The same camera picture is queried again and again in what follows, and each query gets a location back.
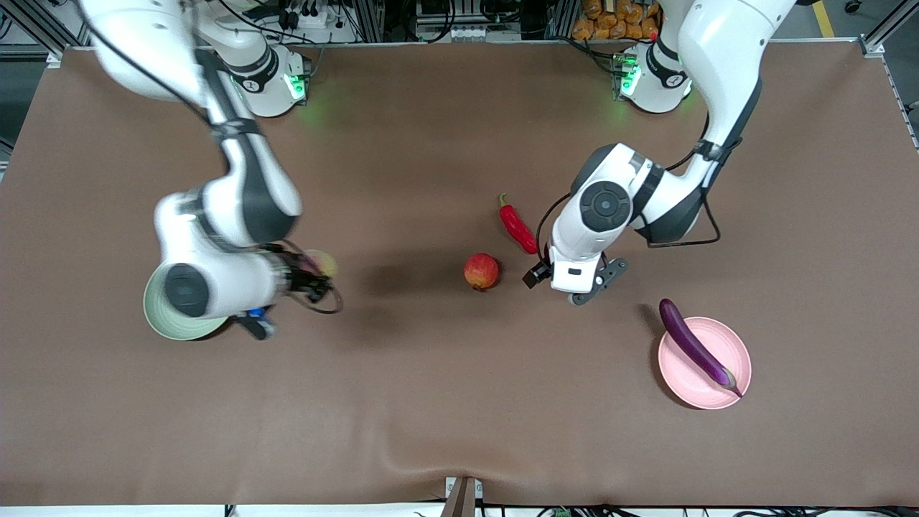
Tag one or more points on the pink plate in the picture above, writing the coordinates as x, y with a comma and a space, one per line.
689, 380

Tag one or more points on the white power strip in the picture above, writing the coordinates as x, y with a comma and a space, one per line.
316, 18

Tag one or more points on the bag of orange produce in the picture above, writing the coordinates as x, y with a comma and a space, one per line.
610, 21

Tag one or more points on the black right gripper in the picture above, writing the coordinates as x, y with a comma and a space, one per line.
305, 279

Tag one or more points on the green pink peach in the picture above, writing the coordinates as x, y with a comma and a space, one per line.
321, 264

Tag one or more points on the brown table cloth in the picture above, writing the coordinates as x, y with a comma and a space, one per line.
459, 402

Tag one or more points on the purple eggplant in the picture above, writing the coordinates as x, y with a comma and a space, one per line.
693, 345

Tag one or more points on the red pomegranate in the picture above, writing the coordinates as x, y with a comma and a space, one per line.
481, 271

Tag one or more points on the red chili pepper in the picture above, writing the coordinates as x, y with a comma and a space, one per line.
518, 228

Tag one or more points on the metal table edge bracket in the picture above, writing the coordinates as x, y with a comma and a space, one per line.
462, 495

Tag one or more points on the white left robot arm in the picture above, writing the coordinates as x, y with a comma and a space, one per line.
581, 244

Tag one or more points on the light green plate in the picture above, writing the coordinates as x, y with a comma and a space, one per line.
179, 329

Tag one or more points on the aluminium frame profile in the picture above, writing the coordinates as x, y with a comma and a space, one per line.
887, 29
563, 18
32, 25
367, 20

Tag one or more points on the white terminal block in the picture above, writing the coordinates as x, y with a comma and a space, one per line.
468, 33

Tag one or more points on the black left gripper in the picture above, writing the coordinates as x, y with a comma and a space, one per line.
536, 273

